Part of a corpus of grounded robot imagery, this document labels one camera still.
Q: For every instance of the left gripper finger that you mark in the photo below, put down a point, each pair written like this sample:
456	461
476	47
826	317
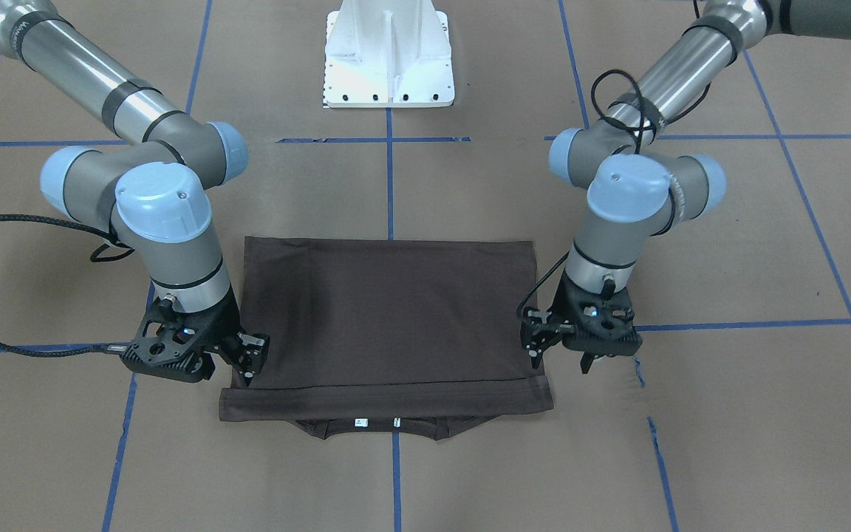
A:
540	330

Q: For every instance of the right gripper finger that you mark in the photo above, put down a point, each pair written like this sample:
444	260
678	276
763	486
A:
251	355

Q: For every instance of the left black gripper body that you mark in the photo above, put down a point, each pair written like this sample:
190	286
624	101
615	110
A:
561	305

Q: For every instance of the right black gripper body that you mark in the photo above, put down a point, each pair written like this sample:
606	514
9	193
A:
223	323

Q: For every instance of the dark brown t-shirt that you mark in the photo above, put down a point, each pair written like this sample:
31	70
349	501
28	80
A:
415	336

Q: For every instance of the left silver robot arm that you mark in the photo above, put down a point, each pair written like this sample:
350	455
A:
633	193

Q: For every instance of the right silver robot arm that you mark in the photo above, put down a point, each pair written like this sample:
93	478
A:
149	198

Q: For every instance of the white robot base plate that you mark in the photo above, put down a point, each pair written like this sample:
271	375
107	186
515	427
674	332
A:
388	54

